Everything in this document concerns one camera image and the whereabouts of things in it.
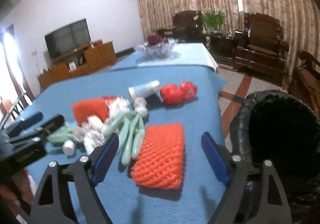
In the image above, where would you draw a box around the white tissue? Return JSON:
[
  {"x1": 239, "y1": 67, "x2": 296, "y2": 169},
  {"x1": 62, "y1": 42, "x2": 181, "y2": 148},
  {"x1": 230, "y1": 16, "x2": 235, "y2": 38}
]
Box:
[
  {"x1": 73, "y1": 115, "x2": 106, "y2": 155},
  {"x1": 103, "y1": 96, "x2": 130, "y2": 119}
]

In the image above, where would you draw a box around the orange foam net front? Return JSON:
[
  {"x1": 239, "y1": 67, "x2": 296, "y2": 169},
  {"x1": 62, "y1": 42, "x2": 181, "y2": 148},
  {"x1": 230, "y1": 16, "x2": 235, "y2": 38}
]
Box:
[{"x1": 130, "y1": 123, "x2": 185, "y2": 190}]

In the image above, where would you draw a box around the orange foam net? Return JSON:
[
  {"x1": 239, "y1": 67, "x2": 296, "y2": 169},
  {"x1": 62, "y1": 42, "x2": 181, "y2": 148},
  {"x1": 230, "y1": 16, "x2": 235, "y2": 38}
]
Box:
[
  {"x1": 130, "y1": 123, "x2": 185, "y2": 190},
  {"x1": 72, "y1": 98, "x2": 109, "y2": 126}
]

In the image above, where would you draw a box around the black trash bin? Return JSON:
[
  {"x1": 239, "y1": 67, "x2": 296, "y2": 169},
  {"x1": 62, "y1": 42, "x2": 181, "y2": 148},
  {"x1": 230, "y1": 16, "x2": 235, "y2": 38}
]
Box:
[{"x1": 229, "y1": 90, "x2": 319, "y2": 223}]

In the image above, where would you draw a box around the green rubber glove left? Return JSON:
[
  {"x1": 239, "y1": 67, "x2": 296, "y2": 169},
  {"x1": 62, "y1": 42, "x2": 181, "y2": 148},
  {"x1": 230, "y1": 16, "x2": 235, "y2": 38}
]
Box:
[{"x1": 47, "y1": 122, "x2": 74, "y2": 146}]

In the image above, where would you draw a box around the green rubber glove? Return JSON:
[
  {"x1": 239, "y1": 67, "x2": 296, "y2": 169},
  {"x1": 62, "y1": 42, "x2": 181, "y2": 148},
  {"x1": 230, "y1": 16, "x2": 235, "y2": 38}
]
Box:
[
  {"x1": 102, "y1": 111, "x2": 145, "y2": 167},
  {"x1": 47, "y1": 122, "x2": 74, "y2": 146}
]

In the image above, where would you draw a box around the small white bottle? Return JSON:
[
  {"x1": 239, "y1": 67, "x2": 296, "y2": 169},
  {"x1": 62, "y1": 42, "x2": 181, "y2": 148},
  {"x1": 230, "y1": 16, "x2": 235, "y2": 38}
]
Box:
[{"x1": 62, "y1": 140, "x2": 76, "y2": 156}]

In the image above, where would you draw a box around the orange foam net back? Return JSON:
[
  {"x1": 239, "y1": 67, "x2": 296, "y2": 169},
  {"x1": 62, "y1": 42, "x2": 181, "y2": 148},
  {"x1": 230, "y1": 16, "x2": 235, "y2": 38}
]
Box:
[{"x1": 72, "y1": 98, "x2": 109, "y2": 126}]

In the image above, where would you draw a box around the white tissue behind net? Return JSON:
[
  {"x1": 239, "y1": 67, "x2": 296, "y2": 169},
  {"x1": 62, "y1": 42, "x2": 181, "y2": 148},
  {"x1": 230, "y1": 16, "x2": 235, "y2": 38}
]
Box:
[{"x1": 103, "y1": 96, "x2": 130, "y2": 119}]

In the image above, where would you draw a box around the wooden TV cabinet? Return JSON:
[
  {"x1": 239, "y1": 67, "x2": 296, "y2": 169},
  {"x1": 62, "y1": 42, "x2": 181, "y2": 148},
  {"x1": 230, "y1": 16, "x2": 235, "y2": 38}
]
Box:
[{"x1": 38, "y1": 40, "x2": 117, "y2": 89}]

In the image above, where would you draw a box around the green rubber glove right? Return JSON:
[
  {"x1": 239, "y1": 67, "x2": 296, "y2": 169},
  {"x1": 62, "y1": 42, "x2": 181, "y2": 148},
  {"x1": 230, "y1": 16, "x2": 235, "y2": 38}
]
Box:
[{"x1": 102, "y1": 111, "x2": 145, "y2": 167}]

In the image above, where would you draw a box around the flat screen television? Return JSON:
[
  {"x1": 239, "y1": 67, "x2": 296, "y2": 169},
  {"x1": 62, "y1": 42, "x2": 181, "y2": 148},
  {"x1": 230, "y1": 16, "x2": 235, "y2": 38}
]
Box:
[{"x1": 44, "y1": 19, "x2": 91, "y2": 60}]

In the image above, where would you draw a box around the small white crumpled wad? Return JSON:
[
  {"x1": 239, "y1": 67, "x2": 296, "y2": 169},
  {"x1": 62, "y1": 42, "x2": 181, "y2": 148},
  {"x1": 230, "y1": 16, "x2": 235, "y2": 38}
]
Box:
[{"x1": 133, "y1": 97, "x2": 149, "y2": 118}]

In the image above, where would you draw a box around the light blue paper cup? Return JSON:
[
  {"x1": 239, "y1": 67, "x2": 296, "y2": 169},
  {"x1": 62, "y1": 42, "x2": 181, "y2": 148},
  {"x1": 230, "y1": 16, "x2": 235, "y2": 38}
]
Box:
[{"x1": 128, "y1": 80, "x2": 161, "y2": 101}]

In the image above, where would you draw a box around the blue tablecloth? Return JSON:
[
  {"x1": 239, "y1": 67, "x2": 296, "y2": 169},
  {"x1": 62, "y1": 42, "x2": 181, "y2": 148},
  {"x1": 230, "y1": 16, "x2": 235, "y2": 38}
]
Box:
[{"x1": 22, "y1": 43, "x2": 225, "y2": 223}]

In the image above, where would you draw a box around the red plastic bag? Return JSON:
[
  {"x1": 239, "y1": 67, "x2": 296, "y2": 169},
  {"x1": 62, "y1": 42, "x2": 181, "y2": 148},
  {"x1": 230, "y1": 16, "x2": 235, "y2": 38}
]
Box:
[{"x1": 160, "y1": 82, "x2": 197, "y2": 106}]

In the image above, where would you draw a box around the wooden chair far right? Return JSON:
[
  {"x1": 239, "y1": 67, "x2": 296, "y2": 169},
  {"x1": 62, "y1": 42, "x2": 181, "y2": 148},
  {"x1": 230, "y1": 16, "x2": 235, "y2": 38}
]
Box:
[{"x1": 287, "y1": 50, "x2": 320, "y2": 117}]

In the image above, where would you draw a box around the glass fruit bowl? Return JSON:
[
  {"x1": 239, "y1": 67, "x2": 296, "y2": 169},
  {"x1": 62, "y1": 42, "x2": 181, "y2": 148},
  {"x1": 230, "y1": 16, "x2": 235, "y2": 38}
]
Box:
[{"x1": 134, "y1": 38, "x2": 178, "y2": 61}]

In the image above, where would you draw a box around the dark red fruit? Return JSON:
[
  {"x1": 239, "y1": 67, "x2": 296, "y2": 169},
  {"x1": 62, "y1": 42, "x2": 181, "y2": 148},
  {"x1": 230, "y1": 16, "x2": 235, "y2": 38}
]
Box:
[{"x1": 147, "y1": 32, "x2": 169, "y2": 47}]

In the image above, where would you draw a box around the dark wooden armchair right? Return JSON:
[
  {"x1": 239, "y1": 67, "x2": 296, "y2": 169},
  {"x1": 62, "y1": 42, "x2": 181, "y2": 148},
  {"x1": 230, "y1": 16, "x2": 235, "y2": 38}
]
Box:
[{"x1": 234, "y1": 13, "x2": 289, "y2": 85}]

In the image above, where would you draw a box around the dark wooden armchair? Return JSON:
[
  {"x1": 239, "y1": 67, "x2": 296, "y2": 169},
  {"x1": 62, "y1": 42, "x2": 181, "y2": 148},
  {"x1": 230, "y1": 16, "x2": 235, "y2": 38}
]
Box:
[
  {"x1": 156, "y1": 10, "x2": 206, "y2": 45},
  {"x1": 234, "y1": 13, "x2": 289, "y2": 85}
]

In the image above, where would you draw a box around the dark wooden side table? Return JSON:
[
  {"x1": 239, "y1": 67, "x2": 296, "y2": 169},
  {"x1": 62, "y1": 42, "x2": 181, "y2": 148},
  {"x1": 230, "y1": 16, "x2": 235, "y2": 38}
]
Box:
[{"x1": 206, "y1": 33, "x2": 238, "y2": 64}]

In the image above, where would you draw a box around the dark wooden armchair left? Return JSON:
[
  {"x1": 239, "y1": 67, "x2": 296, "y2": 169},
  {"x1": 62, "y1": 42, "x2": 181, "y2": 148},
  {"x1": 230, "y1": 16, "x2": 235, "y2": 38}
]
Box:
[{"x1": 156, "y1": 10, "x2": 206, "y2": 45}]

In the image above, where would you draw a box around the potted green plant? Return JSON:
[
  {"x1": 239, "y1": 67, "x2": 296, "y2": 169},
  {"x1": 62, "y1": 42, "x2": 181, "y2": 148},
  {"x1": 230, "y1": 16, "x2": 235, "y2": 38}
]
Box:
[{"x1": 201, "y1": 8, "x2": 226, "y2": 34}]

